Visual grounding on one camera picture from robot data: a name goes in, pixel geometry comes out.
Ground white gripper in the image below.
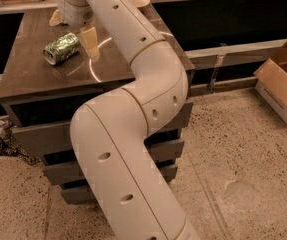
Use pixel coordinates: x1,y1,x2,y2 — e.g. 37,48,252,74
49,0,100,61

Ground green soda can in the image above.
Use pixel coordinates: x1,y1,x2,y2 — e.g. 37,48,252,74
43,33,80,65

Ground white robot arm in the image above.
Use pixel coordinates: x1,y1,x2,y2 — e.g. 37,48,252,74
58,0,200,240

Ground grey drawer cabinet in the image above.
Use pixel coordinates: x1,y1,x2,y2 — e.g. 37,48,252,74
0,3,196,206

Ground white ceramic bowl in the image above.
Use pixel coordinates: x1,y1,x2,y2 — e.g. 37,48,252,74
129,0,150,8

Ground top grey drawer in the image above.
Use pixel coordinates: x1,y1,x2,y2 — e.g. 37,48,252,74
12,101,193,161

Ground middle grey drawer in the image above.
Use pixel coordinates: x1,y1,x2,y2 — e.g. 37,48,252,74
43,138,185,185

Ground cardboard box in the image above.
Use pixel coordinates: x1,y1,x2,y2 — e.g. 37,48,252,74
254,41,287,124

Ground clutter pile with wire basket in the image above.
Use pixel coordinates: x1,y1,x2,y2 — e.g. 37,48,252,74
0,118,41,166

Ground metal rail bracket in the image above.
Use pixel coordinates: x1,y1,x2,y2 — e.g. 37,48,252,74
208,50,226,93

